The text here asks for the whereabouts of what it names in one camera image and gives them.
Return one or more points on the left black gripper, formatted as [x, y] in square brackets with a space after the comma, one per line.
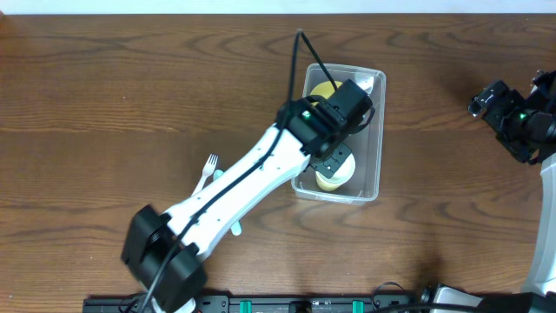
[332, 161]

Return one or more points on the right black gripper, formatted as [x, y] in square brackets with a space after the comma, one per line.
[490, 106]

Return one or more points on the yellow cup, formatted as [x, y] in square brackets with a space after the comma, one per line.
[328, 184]

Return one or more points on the white cup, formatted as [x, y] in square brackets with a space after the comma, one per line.
[346, 171]

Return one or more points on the yellow bowl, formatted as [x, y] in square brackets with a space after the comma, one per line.
[325, 89]

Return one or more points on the white plastic fork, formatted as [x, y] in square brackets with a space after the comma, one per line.
[207, 171]

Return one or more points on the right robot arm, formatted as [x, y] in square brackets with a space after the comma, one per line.
[538, 291]

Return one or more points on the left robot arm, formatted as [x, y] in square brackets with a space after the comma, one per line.
[165, 252]

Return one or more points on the clear plastic container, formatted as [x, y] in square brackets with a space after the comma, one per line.
[366, 146]

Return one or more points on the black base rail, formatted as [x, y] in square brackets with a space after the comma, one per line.
[235, 304]

